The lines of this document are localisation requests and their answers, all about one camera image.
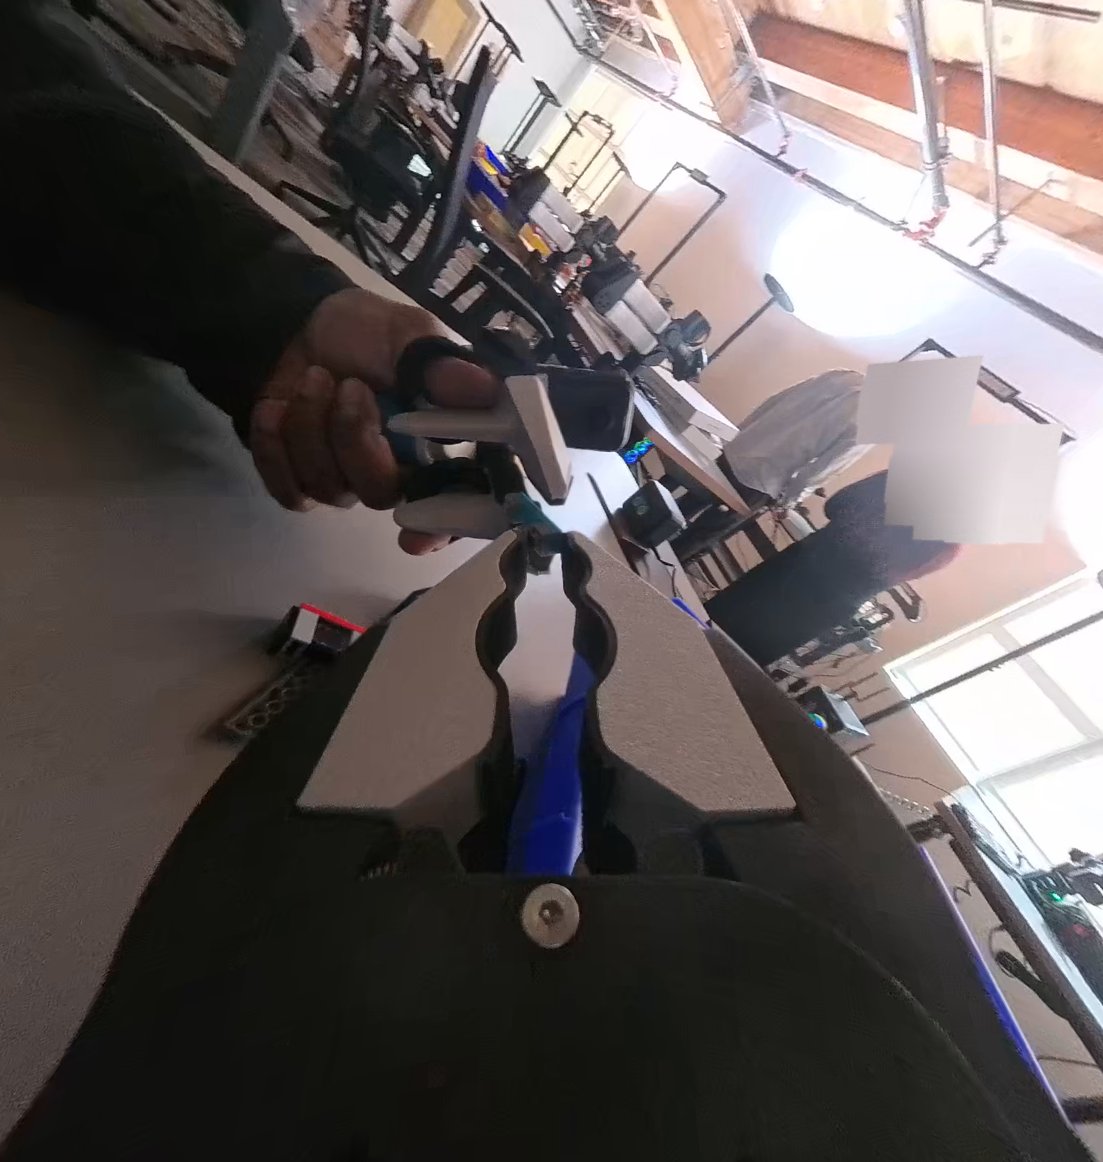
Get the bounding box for dark flat strip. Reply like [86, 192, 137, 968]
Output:
[588, 474, 631, 546]

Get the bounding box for grey metal table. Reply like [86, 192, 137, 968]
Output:
[206, 0, 298, 165]

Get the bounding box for blue plastic bin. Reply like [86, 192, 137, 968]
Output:
[504, 592, 1053, 1104]

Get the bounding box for person's left forearm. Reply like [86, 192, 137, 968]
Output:
[0, 0, 361, 427]

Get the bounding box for white and black robot unit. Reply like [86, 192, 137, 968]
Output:
[596, 272, 670, 343]
[528, 196, 584, 247]

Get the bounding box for black office chair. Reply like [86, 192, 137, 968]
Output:
[328, 46, 496, 272]

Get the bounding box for black pipe stand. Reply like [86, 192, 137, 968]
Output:
[646, 162, 730, 284]

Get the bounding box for wooden top work table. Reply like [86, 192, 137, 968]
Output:
[634, 383, 760, 518]

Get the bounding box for black floor lamp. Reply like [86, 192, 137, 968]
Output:
[710, 272, 799, 361]
[897, 567, 1103, 710]

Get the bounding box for grey desk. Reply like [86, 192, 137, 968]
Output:
[0, 100, 724, 1162]

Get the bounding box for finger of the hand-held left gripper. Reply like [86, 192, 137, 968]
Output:
[504, 371, 577, 508]

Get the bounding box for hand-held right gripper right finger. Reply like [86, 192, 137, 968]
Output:
[563, 535, 799, 874]

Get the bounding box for large window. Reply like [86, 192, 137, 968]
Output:
[887, 578, 1103, 874]

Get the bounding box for dark grey wedge plate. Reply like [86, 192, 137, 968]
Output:
[201, 665, 321, 741]

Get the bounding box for person's left hand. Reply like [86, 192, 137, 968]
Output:
[252, 289, 501, 555]

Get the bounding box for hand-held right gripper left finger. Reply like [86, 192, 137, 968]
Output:
[296, 531, 527, 870]

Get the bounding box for stack of white flat boxes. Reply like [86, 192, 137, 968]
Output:
[646, 368, 742, 447]

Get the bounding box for grey side table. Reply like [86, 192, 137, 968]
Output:
[910, 799, 1103, 1091]

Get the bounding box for black cube device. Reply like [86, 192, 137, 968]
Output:
[619, 480, 690, 548]

